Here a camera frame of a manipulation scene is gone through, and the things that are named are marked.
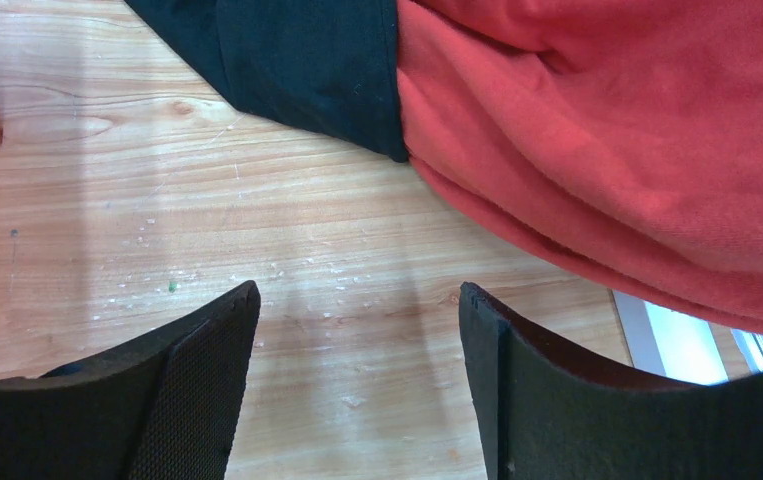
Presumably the black t-shirt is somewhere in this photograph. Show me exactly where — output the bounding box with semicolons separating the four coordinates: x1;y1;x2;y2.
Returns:
127;0;408;162

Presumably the red sweater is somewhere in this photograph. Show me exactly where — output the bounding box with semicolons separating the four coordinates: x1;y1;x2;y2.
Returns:
397;1;763;334

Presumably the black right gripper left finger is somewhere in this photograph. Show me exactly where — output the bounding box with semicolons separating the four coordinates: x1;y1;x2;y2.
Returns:
0;281;261;479

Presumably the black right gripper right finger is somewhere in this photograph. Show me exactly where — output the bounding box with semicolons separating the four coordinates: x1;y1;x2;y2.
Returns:
458;283;763;479

